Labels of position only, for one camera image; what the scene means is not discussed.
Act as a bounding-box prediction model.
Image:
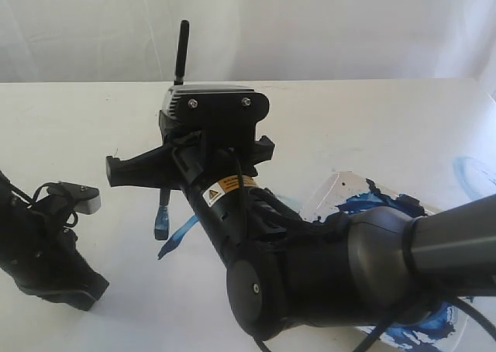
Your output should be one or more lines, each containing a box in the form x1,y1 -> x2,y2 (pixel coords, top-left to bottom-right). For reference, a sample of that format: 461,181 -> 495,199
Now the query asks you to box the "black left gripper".
1,174 -> 109,312

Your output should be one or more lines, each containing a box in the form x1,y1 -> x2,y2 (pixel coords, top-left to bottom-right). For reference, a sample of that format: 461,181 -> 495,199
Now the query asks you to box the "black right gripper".
105,132 -> 275,259

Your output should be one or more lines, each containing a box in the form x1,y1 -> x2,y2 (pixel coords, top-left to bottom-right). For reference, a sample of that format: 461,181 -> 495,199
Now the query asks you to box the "black paintbrush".
153,19 -> 190,241

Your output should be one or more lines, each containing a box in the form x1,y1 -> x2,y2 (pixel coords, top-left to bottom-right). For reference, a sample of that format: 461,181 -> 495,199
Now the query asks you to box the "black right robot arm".
106,131 -> 495,340

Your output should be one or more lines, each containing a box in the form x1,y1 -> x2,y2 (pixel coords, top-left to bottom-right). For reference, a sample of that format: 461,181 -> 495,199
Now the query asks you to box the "white square paint plate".
298,170 -> 496,350

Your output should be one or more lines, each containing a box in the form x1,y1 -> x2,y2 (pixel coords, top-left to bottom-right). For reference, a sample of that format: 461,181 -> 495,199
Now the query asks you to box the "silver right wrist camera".
168,84 -> 270,142

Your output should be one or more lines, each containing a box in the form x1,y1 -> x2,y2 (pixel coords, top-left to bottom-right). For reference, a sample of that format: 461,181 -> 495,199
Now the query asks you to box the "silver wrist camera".
46,182 -> 102,215
168,84 -> 270,142

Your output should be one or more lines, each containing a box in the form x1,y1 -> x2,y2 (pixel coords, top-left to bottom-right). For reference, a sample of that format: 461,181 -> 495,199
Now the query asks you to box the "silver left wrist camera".
46,182 -> 102,215

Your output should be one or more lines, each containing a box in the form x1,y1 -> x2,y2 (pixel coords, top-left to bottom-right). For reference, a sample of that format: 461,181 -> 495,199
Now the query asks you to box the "black left camera cable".
7,181 -> 84,231

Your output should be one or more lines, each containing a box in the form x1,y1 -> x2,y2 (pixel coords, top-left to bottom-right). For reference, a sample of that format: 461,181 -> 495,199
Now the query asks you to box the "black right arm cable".
224,146 -> 496,352

